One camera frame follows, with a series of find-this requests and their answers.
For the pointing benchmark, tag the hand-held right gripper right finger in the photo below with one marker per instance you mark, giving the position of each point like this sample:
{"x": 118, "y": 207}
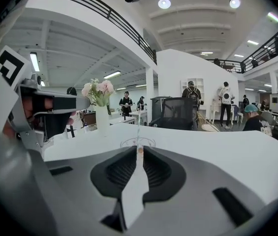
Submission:
{"x": 165, "y": 178}

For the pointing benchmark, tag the black mesh office chair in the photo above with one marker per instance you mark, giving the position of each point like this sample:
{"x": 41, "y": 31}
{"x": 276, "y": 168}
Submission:
{"x": 175, "y": 113}

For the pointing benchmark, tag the small clear bottle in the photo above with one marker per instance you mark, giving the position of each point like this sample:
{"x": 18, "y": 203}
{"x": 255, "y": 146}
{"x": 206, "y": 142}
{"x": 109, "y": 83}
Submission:
{"x": 86, "y": 128}

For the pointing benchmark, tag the black curved balcony railing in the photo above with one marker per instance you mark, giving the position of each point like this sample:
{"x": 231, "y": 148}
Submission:
{"x": 109, "y": 13}

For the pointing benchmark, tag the clear glass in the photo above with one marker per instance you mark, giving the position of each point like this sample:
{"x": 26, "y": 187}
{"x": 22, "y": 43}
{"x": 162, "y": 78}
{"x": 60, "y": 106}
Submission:
{"x": 129, "y": 142}

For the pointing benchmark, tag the pink flower bouquet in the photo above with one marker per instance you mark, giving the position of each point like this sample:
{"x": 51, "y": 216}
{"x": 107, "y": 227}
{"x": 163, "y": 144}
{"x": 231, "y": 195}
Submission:
{"x": 101, "y": 90}

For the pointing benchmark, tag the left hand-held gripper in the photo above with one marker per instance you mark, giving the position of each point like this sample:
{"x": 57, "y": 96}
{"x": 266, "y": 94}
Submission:
{"x": 65, "y": 103}

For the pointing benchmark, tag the white ceramic vase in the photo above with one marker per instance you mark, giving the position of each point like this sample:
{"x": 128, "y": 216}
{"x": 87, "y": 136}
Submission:
{"x": 102, "y": 122}

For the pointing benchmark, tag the fluorescent tube light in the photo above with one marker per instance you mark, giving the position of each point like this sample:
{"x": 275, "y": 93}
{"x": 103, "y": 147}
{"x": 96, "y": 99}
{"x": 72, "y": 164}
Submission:
{"x": 35, "y": 61}
{"x": 112, "y": 74}

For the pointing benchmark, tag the blue upholstered chair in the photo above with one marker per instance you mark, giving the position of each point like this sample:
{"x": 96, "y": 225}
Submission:
{"x": 237, "y": 113}

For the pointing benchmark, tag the white shelf cabinet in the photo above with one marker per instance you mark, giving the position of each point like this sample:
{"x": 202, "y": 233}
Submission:
{"x": 199, "y": 82}

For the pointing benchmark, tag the round ceiling light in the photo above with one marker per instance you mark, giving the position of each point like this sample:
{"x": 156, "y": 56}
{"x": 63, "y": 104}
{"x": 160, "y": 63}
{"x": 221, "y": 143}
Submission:
{"x": 234, "y": 2}
{"x": 164, "y": 3}

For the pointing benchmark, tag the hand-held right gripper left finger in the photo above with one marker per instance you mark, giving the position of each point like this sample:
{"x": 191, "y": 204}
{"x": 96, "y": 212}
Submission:
{"x": 114, "y": 178}

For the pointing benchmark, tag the black straight balcony railing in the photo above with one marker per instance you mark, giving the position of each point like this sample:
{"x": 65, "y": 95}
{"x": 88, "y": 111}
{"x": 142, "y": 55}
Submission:
{"x": 264, "y": 55}

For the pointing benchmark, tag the person's left hand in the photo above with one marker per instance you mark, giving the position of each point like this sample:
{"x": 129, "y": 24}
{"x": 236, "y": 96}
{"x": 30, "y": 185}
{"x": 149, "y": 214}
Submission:
{"x": 28, "y": 107}

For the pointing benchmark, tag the white paper strip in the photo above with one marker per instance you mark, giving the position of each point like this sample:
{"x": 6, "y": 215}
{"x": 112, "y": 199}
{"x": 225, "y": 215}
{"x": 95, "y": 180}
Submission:
{"x": 135, "y": 195}

